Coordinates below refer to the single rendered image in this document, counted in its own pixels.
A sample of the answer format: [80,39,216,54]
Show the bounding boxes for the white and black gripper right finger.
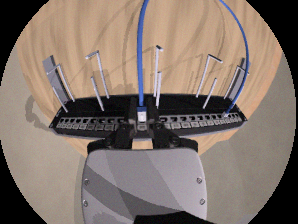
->
[146,97,198,153]

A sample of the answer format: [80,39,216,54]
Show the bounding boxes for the blue patch cord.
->
[137,0,249,108]

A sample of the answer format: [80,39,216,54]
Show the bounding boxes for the white cable plug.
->
[137,103,146,121]

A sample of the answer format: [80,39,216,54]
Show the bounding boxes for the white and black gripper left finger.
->
[87,97,138,154]

